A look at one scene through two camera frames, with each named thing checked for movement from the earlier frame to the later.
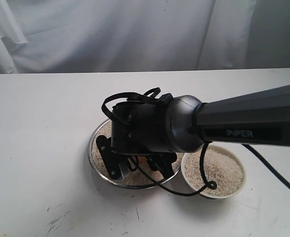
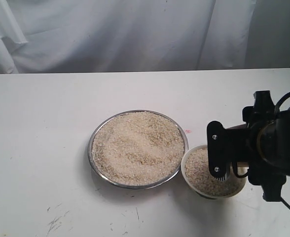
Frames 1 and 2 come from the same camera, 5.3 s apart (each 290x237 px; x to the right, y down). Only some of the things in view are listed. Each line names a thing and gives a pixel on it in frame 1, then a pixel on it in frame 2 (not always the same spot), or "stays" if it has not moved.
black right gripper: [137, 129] -> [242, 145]
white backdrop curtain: [29, 36] stays
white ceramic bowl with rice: [222, 165] stays
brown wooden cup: [142, 161] -> [242, 167]
